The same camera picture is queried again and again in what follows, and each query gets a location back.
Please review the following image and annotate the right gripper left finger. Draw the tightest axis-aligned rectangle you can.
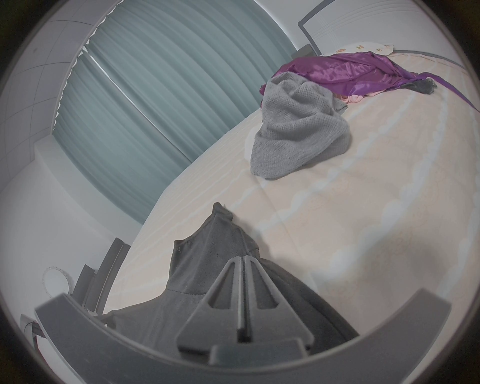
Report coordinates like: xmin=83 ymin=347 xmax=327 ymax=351
xmin=176 ymin=256 xmax=246 ymax=355

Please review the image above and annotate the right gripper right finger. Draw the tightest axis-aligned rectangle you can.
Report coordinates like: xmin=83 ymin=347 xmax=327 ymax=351
xmin=244 ymin=256 xmax=315 ymax=355

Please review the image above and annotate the black T-shirt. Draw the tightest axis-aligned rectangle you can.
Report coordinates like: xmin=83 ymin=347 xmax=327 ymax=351
xmin=105 ymin=202 xmax=359 ymax=355

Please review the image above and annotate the bed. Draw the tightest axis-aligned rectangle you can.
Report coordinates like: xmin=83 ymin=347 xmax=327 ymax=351
xmin=103 ymin=0 xmax=480 ymax=355

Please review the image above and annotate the grey garment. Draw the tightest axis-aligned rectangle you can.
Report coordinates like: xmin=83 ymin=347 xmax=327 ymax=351
xmin=250 ymin=71 xmax=351 ymax=181

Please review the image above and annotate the blue-green curtain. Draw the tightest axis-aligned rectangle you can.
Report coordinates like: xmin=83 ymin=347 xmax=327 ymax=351
xmin=86 ymin=0 xmax=301 ymax=162
xmin=52 ymin=50 xmax=192 ymax=226

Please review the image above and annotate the pink garment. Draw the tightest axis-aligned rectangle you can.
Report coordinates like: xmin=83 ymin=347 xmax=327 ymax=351
xmin=339 ymin=92 xmax=366 ymax=106

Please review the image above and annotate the purple satin garment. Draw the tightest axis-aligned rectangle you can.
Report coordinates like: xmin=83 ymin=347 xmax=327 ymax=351
xmin=275 ymin=52 xmax=479 ymax=111

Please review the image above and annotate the small black garment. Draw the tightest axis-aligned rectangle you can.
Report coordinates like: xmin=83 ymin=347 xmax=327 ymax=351
xmin=403 ymin=77 xmax=437 ymax=95

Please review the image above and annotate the white printed pillow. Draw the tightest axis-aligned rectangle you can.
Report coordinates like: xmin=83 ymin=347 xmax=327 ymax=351
xmin=335 ymin=42 xmax=396 ymax=55

